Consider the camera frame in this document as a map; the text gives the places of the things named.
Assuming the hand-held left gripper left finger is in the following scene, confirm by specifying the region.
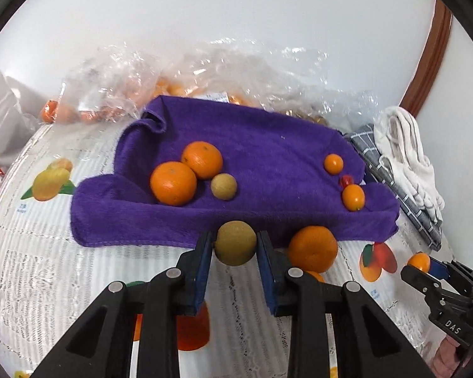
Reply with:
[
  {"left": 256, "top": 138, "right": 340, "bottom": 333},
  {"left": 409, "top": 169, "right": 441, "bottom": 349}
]
[{"left": 31, "top": 230, "right": 215, "bottom": 378}]

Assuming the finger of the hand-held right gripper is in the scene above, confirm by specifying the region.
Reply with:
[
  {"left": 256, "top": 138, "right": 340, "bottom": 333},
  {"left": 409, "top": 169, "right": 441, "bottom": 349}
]
[
  {"left": 401, "top": 265, "right": 444, "bottom": 304},
  {"left": 429, "top": 259, "right": 473, "bottom": 290}
]

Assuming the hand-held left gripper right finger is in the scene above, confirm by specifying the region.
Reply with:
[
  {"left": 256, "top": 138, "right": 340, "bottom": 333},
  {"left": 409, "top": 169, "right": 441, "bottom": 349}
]
[{"left": 257, "top": 230, "right": 436, "bottom": 378}]

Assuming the round brown fruit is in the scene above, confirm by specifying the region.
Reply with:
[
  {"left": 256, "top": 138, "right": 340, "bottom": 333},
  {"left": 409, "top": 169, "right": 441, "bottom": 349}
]
[
  {"left": 214, "top": 221, "right": 258, "bottom": 266},
  {"left": 210, "top": 173, "right": 237, "bottom": 200}
]

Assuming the large orange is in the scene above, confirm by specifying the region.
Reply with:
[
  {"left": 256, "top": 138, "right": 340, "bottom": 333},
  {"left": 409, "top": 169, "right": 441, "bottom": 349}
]
[
  {"left": 150, "top": 161, "right": 198, "bottom": 206},
  {"left": 287, "top": 226, "right": 338, "bottom": 273},
  {"left": 181, "top": 141, "right": 224, "bottom": 180}
]

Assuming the small orange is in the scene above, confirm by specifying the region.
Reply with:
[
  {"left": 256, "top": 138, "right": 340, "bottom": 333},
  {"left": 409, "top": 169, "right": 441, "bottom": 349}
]
[
  {"left": 324, "top": 154, "right": 344, "bottom": 174},
  {"left": 342, "top": 185, "right": 365, "bottom": 212}
]

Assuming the purple towel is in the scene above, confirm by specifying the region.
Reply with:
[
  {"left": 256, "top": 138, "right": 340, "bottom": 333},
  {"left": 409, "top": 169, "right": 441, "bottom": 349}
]
[{"left": 70, "top": 95, "right": 400, "bottom": 248}]

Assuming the person's right hand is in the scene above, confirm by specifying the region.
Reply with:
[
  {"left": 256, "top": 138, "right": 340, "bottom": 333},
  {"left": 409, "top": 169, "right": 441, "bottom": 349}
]
[{"left": 431, "top": 339, "right": 464, "bottom": 378}]

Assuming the white striped towel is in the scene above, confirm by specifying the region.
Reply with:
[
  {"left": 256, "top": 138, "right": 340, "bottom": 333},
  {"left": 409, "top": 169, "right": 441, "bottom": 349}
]
[{"left": 374, "top": 106, "right": 445, "bottom": 227}]

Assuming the fruit print tablecloth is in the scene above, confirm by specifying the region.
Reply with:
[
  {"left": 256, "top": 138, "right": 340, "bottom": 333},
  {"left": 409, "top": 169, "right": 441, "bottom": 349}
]
[{"left": 0, "top": 122, "right": 458, "bottom": 378}]

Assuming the grey checked cloth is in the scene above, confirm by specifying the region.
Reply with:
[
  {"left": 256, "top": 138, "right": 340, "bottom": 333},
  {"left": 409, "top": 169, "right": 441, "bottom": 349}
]
[{"left": 343, "top": 124, "right": 444, "bottom": 252}]

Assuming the large clear plastic bag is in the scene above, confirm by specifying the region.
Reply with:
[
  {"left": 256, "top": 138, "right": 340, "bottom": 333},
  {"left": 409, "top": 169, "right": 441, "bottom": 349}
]
[{"left": 158, "top": 37, "right": 381, "bottom": 130}]

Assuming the small clear bag of oranges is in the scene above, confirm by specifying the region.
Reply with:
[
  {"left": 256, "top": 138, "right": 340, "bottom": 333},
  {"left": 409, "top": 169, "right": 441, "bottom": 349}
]
[{"left": 39, "top": 43, "right": 170, "bottom": 124}]

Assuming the white plastic bag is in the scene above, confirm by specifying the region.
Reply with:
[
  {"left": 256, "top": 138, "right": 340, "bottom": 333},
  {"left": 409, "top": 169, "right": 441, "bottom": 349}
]
[{"left": 0, "top": 67, "right": 38, "bottom": 166}]

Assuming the brown wooden door frame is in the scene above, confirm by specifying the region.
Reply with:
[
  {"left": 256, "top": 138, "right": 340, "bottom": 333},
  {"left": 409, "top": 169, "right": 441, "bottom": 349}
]
[{"left": 400, "top": 0, "right": 453, "bottom": 118}]

